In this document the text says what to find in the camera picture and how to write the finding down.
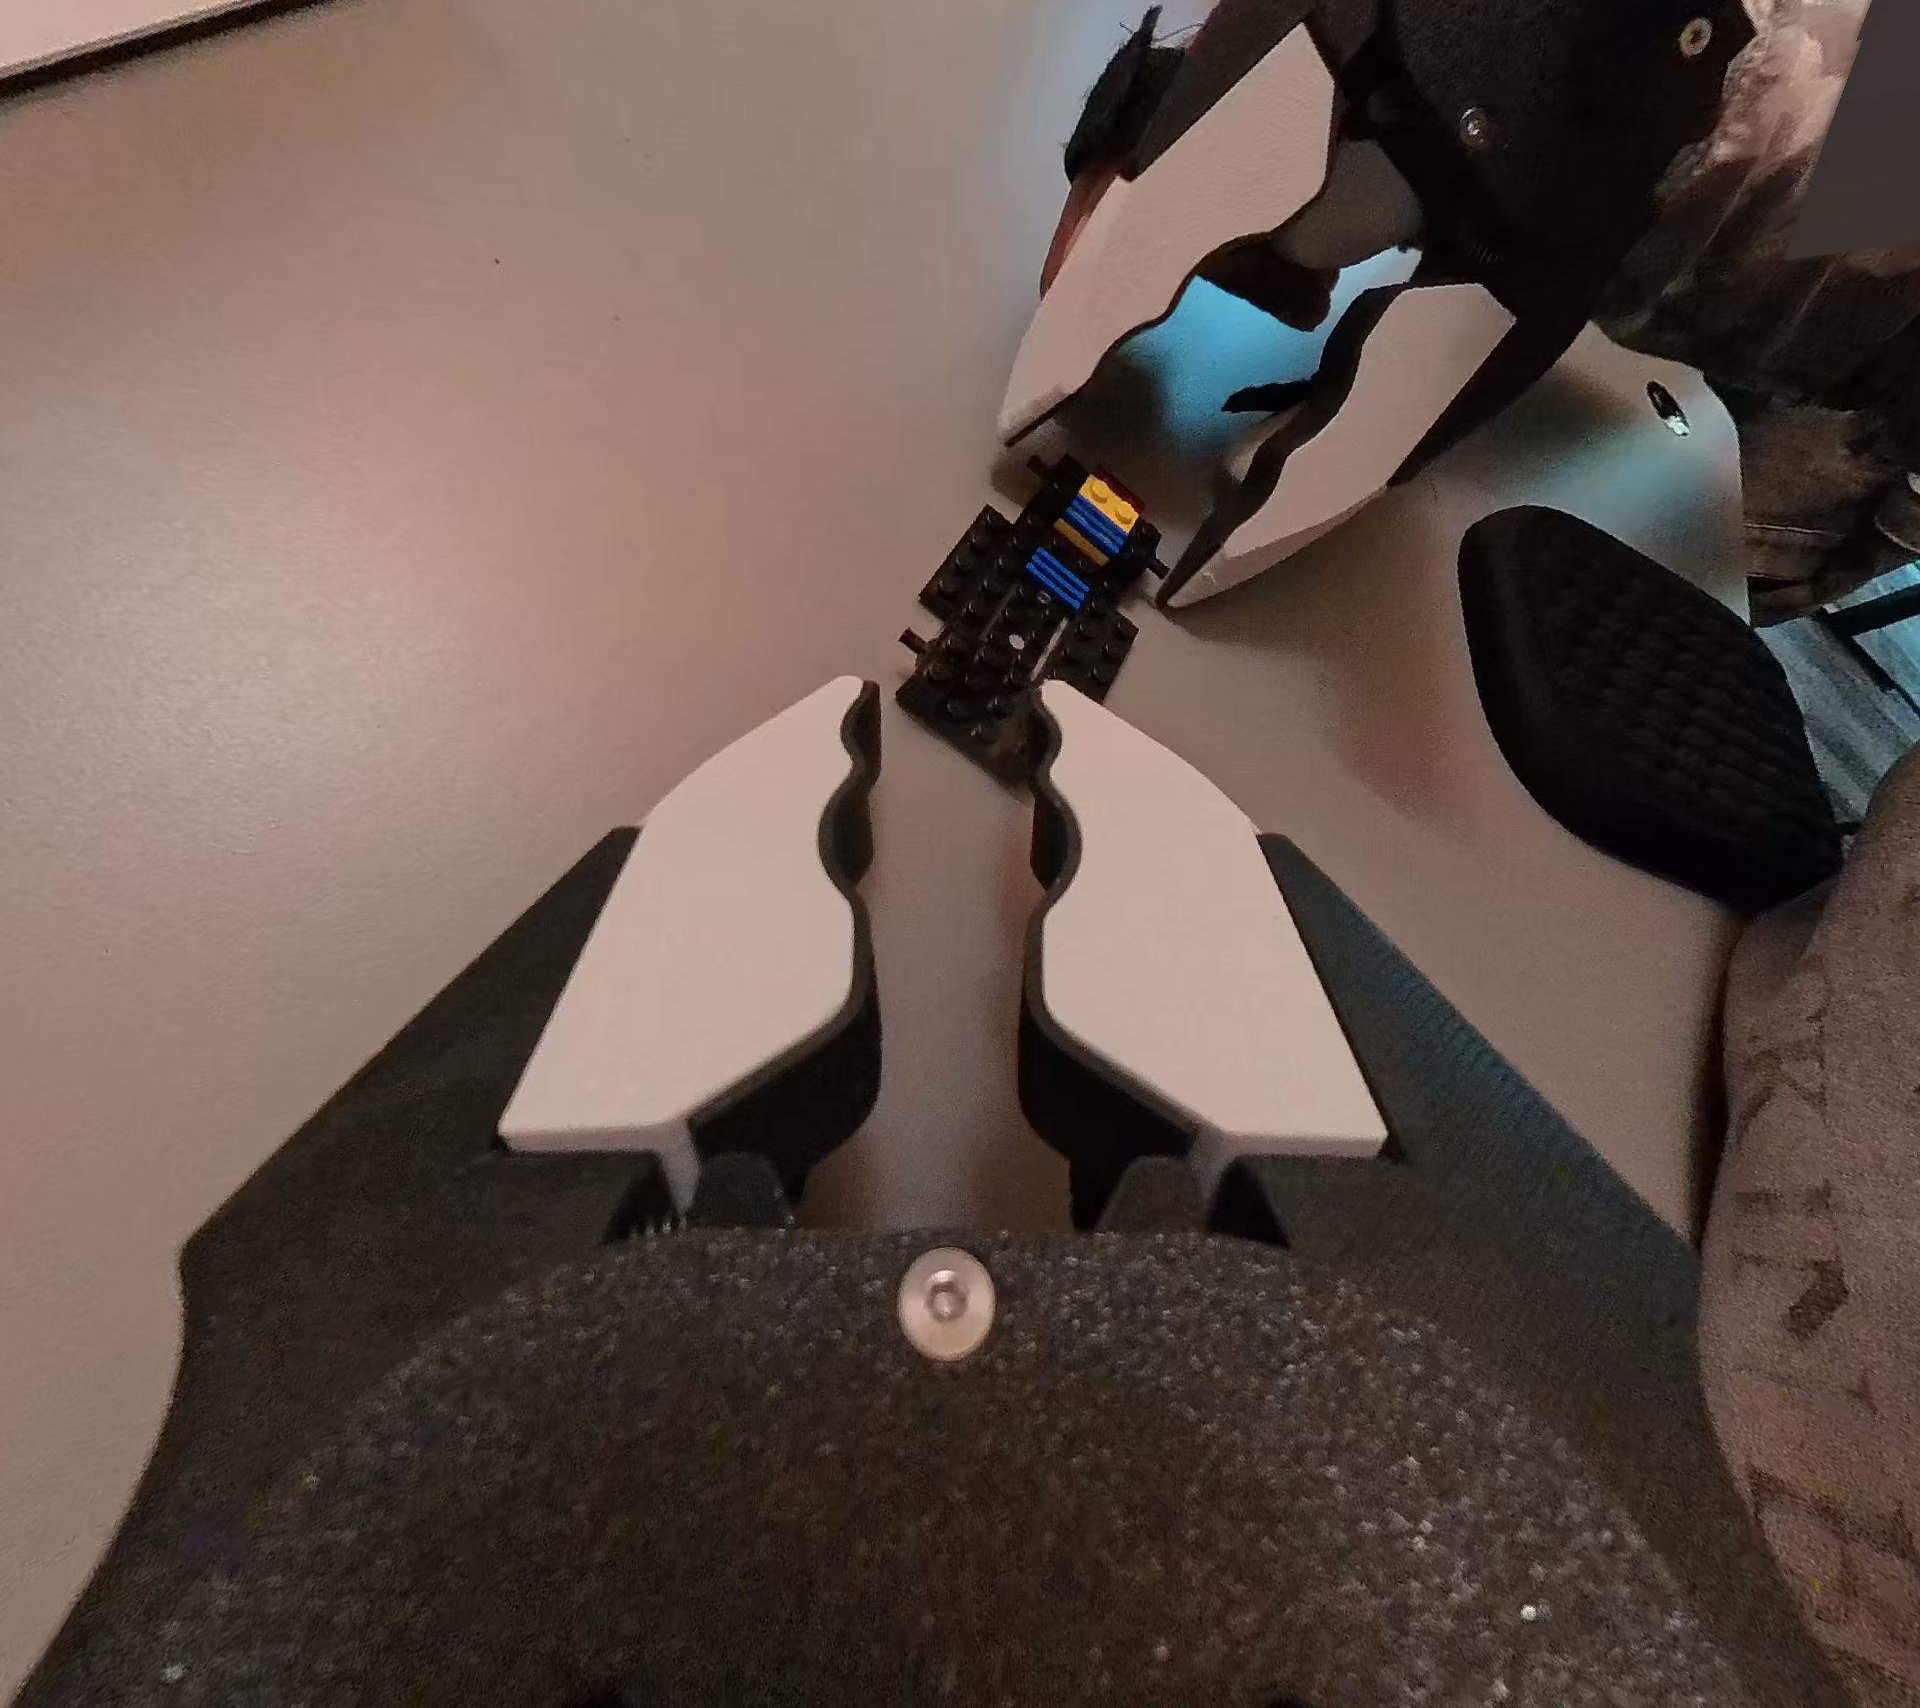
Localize black lego chassis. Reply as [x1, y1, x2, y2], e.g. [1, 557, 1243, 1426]
[891, 449, 1174, 792]

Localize person's grey sweatshirt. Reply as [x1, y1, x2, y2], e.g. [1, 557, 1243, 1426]
[1689, 747, 1920, 1708]

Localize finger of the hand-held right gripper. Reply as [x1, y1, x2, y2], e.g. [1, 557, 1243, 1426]
[1152, 282, 1534, 616]
[992, 18, 1429, 449]

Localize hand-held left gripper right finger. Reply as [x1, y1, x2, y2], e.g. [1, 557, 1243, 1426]
[1025, 680, 1393, 1169]

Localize person's right hand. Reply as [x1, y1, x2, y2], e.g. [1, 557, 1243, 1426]
[1061, 6, 1196, 294]

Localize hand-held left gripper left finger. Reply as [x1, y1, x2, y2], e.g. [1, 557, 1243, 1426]
[493, 674, 882, 1162]

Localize black round cushion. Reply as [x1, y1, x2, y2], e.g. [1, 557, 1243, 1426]
[1454, 502, 1850, 918]

